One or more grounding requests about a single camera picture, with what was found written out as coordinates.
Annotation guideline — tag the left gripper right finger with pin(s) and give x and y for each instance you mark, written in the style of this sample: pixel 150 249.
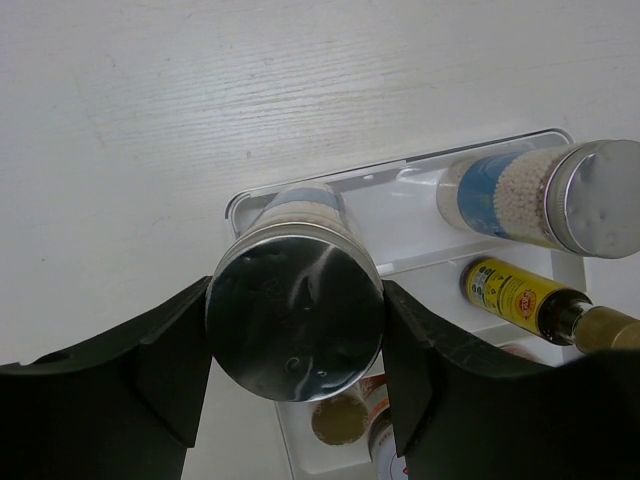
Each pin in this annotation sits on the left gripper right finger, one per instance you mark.
pixel 465 409

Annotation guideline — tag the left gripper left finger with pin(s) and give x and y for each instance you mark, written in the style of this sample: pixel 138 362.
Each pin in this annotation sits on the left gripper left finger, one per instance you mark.
pixel 125 404

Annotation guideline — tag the spice jar white lid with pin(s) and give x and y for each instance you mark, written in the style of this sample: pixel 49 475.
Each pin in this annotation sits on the spice jar white lid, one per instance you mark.
pixel 520 351
pixel 389 465

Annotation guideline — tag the small yellow bottle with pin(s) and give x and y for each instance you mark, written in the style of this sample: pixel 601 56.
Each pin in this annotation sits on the small yellow bottle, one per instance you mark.
pixel 546 308
pixel 339 420

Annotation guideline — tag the small yellow bottle front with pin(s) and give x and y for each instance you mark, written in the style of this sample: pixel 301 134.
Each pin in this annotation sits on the small yellow bottle front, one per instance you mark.
pixel 546 308

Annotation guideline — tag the tall jar blue label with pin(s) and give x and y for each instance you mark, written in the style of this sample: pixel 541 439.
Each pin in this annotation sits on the tall jar blue label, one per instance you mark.
pixel 295 310
pixel 579 198

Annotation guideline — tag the white divided organizer tray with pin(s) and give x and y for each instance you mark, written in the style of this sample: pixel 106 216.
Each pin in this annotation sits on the white divided organizer tray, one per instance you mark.
pixel 393 208

